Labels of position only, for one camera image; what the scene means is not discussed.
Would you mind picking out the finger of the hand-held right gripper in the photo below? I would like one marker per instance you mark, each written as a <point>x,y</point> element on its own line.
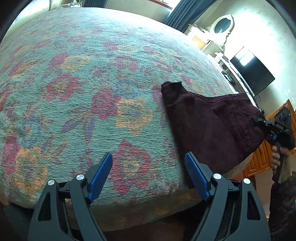
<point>273,138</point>
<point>262,121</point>

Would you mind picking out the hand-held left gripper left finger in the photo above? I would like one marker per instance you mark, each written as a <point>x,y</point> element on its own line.
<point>100,176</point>

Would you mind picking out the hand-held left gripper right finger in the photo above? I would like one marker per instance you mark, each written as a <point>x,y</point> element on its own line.
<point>196,175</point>

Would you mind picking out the maroon pants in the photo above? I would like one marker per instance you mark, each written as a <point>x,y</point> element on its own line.
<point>208,127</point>

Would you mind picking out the person's right forearm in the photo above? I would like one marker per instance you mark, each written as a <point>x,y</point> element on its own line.
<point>283,208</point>

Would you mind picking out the person's right hand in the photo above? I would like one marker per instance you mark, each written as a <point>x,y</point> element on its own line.
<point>275,157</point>

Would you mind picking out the wooden cabinet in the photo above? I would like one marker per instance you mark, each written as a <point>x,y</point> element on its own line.
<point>261,157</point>

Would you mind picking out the black television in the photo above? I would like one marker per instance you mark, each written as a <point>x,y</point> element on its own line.
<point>252,71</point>

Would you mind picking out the black set-top box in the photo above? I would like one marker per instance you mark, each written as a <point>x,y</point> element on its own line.
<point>229,78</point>

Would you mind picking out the white television stand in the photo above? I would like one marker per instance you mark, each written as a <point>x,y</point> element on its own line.
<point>225,66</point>

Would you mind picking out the floral blanket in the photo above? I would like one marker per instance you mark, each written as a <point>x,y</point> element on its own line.
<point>81,92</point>

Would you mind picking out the cream dresser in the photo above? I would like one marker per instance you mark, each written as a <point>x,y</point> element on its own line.
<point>203,39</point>

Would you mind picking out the oval vanity mirror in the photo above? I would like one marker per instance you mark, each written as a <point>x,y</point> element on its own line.
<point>222,26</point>

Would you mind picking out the dark blue curtain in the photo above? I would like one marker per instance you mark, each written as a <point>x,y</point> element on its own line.
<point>182,15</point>
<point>93,2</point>

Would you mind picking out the cream tufted headboard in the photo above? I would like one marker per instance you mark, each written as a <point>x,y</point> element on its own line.
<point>30,14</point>

